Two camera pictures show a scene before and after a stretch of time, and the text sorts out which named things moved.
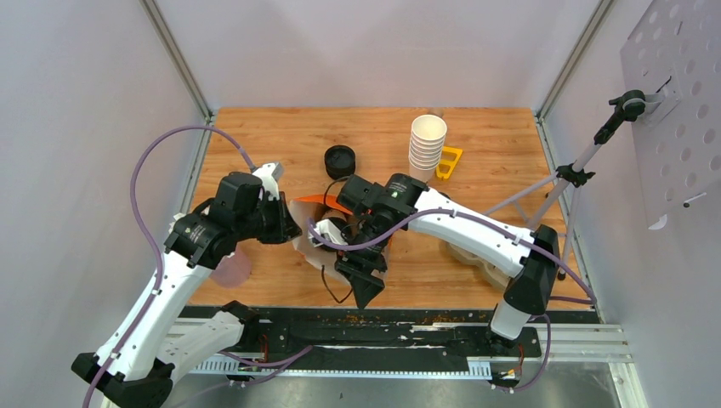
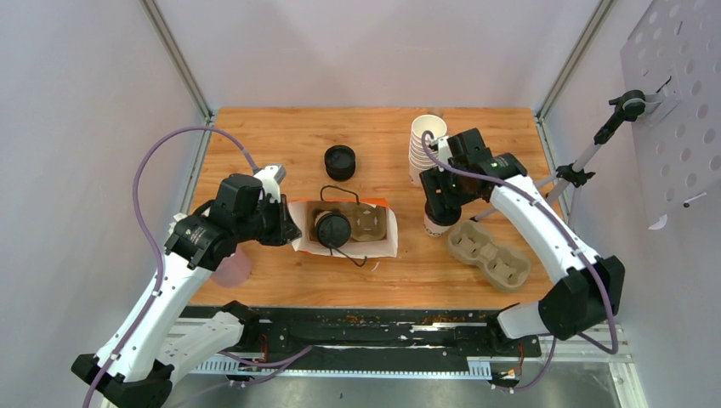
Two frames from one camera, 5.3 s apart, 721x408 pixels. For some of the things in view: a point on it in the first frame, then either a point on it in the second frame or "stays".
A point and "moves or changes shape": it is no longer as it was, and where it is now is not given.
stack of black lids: (340, 161) stays
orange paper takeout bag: (310, 208) moves or changes shape
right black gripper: (365, 285) to (434, 180)
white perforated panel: (673, 57) stays
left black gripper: (286, 228) stays
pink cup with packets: (234, 271) stays
